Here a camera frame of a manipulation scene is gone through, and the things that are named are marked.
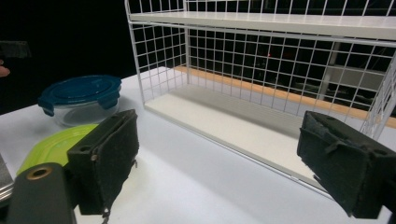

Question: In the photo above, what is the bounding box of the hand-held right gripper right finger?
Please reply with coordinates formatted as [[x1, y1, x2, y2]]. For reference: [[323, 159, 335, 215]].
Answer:
[[296, 110, 396, 219]]

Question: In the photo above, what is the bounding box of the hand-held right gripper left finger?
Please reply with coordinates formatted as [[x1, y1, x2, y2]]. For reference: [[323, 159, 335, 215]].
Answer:
[[66, 108, 140, 217]]

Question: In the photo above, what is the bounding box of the plastic container with green lid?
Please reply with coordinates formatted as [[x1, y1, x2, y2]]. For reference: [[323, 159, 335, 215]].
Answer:
[[17, 123, 101, 176]]

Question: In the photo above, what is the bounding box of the white wire shelf rack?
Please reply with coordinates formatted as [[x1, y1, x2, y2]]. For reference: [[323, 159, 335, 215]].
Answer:
[[124, 0, 396, 200]]

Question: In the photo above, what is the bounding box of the glass container with blue lid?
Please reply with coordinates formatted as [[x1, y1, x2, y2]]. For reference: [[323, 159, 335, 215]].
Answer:
[[37, 74, 123, 128]]

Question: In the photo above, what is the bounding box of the grey background equipment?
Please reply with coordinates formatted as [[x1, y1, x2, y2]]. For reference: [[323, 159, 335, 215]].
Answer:
[[323, 50, 390, 91]]

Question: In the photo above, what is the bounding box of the wooden strip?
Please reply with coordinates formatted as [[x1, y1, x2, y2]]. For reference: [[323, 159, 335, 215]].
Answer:
[[174, 65, 396, 129]]

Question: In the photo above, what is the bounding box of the metal container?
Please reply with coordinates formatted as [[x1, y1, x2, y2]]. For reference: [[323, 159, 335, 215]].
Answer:
[[0, 153, 15, 208]]

